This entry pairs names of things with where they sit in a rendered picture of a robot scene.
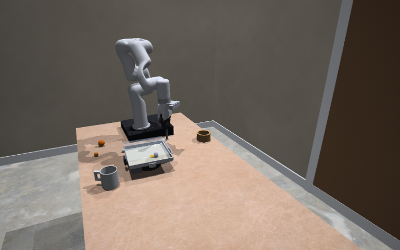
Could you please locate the grey mug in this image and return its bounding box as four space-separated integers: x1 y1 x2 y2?
94 166 119 190

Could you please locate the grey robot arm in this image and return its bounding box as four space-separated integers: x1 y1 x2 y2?
115 38 180 130

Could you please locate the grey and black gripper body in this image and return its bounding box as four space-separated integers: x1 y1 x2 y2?
157 103 172 120

